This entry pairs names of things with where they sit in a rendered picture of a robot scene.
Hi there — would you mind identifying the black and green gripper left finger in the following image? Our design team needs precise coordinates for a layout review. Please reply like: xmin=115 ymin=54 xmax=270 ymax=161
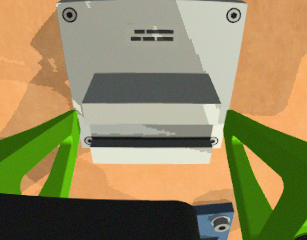
xmin=0 ymin=110 xmax=81 ymax=198

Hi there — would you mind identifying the grey metal block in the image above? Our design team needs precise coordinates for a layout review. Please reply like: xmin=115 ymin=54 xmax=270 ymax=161
xmin=82 ymin=73 xmax=221 ymax=164

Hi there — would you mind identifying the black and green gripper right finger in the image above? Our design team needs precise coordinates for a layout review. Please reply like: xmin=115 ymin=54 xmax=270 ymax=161
xmin=223 ymin=110 xmax=307 ymax=240

